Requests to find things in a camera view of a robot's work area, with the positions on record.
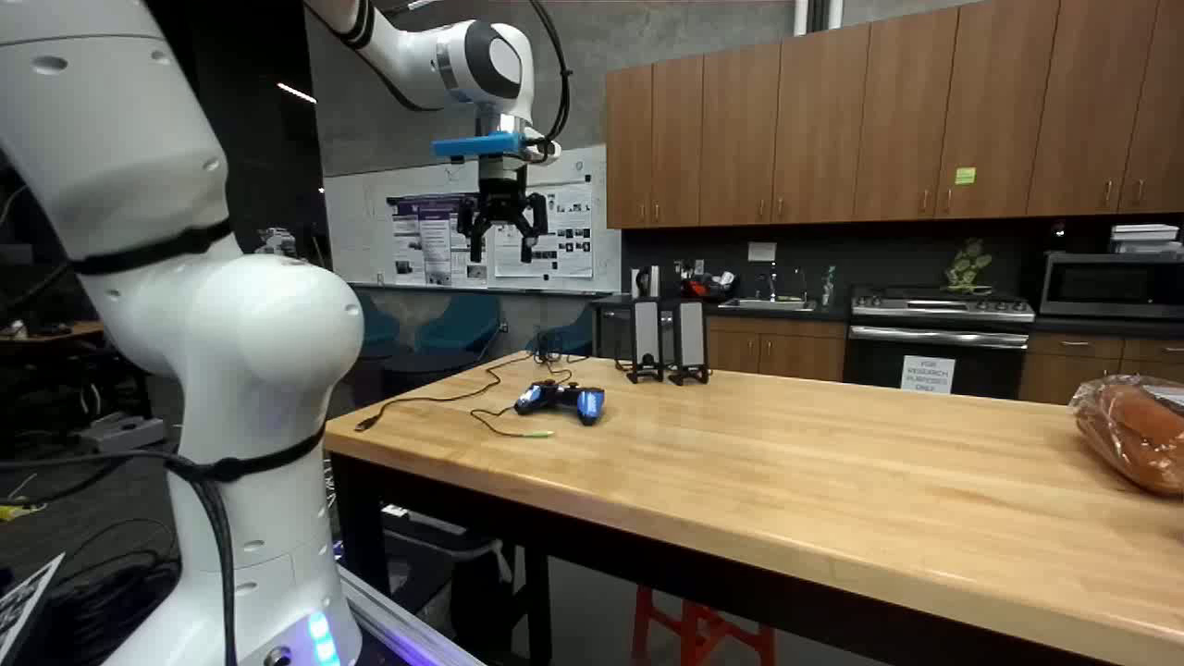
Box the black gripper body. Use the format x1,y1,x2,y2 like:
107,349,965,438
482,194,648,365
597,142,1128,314
473,155,525,224

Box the green connector cable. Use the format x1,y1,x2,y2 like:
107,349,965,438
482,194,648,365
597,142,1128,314
467,402,561,445

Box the black usb cable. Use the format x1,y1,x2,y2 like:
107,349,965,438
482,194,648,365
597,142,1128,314
354,349,577,438

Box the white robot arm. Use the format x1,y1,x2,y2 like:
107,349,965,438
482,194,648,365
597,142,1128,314
0,0,361,666

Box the blue black game controller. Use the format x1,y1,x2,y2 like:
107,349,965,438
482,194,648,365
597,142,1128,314
514,381,608,427

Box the right black stand panel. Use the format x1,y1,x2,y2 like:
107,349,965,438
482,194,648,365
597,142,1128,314
668,298,710,385

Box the kitchen sink with faucet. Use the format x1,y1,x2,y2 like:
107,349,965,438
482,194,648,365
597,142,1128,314
715,268,812,310

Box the brown lower kitchen cabinets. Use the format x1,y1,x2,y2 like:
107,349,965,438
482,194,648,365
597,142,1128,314
708,314,1184,402

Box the brown kitchen cabinets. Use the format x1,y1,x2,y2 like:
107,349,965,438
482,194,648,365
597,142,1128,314
608,0,1184,229
708,314,1184,402

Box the green potted plant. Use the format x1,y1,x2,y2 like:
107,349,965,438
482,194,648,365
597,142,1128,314
947,242,993,293

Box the stainless steel oven range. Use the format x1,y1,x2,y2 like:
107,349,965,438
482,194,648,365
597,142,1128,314
842,289,1034,400

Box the orange stool under table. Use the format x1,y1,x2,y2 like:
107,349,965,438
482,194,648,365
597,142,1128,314
630,588,778,666

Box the brown upper kitchen cabinets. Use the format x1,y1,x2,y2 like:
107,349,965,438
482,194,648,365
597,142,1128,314
608,0,1184,229

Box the black microwave oven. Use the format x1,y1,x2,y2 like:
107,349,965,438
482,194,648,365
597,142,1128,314
1041,252,1184,322

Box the bagged bread loaf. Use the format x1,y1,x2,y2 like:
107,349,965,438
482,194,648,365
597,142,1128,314
1070,374,1184,499

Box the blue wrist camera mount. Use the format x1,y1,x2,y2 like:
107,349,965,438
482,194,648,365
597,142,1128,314
431,132,521,159

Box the white wall poster board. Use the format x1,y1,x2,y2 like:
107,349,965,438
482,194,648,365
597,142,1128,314
327,145,620,297

